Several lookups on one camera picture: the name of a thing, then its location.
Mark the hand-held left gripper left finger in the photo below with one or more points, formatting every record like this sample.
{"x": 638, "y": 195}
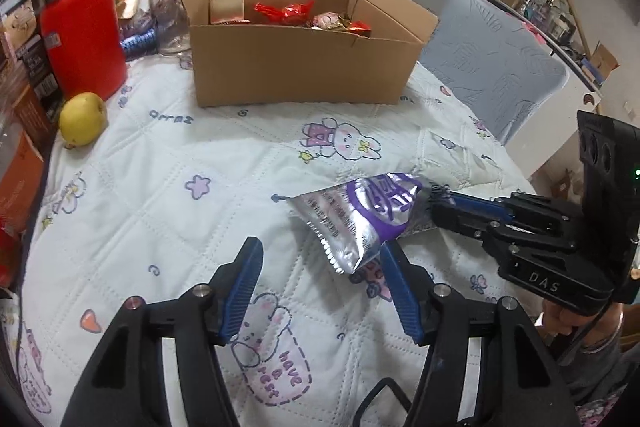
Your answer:
{"x": 242, "y": 292}

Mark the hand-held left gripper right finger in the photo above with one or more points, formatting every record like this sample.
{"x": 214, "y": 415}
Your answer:
{"x": 402, "y": 292}

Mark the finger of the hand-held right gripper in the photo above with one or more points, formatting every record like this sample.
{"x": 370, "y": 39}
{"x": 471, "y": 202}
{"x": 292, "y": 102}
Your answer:
{"x": 480, "y": 206}
{"x": 460, "y": 219}

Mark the silver purple snack packet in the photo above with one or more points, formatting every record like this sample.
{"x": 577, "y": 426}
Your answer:
{"x": 360, "y": 212}

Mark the small red snack packet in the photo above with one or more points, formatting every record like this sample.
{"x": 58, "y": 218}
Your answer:
{"x": 357, "y": 28}

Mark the brown cardboard box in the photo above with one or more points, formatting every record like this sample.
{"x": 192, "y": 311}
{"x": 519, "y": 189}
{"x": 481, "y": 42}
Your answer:
{"x": 300, "y": 67}

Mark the large red snack packet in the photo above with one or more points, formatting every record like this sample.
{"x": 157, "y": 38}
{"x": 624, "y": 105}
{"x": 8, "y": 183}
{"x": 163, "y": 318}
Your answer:
{"x": 282, "y": 12}

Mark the gold paper box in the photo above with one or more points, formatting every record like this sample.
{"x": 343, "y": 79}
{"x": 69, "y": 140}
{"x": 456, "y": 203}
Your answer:
{"x": 226, "y": 9}

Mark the person's right forearm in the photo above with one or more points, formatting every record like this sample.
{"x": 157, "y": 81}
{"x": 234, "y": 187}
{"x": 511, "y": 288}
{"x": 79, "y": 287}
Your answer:
{"x": 600, "y": 377}

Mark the person's right hand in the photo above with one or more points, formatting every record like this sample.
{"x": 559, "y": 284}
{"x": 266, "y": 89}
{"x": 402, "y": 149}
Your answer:
{"x": 565, "y": 324}

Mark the quilted printed tablecloth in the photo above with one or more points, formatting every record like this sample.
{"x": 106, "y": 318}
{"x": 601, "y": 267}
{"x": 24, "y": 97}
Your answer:
{"x": 175, "y": 207}

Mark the grey covered chair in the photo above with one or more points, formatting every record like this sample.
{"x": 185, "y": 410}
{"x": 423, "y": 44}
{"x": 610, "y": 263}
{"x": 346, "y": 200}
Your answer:
{"x": 495, "y": 57}

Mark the small open carton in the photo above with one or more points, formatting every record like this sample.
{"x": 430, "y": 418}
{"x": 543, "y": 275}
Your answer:
{"x": 602, "y": 61}

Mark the green apple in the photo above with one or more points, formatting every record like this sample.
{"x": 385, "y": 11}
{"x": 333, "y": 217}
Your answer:
{"x": 82, "y": 119}

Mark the pink snack packet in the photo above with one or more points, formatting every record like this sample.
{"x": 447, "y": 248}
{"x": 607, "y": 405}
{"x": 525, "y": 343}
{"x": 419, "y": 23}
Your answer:
{"x": 326, "y": 21}

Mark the orange box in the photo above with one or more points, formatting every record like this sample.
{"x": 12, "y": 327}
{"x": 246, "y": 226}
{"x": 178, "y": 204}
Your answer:
{"x": 20, "y": 177}

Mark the blue white striped packet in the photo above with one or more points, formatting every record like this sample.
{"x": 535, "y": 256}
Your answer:
{"x": 139, "y": 43}

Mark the clear glass jar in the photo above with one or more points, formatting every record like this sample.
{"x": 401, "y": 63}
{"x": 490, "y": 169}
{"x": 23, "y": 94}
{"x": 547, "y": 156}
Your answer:
{"x": 169, "y": 22}

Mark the red plastic canister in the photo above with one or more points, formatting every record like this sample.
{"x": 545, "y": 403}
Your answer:
{"x": 82, "y": 37}

